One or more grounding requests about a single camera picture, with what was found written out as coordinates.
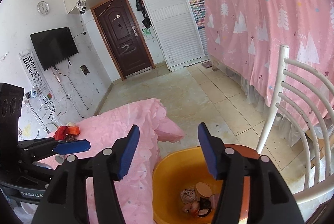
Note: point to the orange cardboard box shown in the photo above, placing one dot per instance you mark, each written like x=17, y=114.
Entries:
x=73, y=130

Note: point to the dark brown door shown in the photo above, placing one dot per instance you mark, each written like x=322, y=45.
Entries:
x=125, y=44

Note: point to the eye chart poster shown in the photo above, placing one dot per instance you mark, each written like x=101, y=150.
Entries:
x=35, y=75

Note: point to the pink bed curtain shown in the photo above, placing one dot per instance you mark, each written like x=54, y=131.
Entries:
x=246, y=35

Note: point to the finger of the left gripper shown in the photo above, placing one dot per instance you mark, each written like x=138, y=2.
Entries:
x=67, y=148

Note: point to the trash in bin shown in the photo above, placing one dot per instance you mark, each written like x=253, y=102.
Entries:
x=199, y=201

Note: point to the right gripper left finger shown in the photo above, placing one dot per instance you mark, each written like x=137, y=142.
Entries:
x=65, y=199

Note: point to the round wall clock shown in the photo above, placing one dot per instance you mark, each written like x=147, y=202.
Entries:
x=43, y=7

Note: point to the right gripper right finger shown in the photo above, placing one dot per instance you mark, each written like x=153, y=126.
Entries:
x=270, y=200

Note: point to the black wall television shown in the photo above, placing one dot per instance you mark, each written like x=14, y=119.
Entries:
x=53, y=46

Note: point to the white louvered wardrobe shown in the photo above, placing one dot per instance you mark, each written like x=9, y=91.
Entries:
x=177, y=32

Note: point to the orange plastic bin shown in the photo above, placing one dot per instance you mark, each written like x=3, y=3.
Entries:
x=176, y=172

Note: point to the white security camera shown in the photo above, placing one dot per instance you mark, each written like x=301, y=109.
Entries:
x=81, y=6

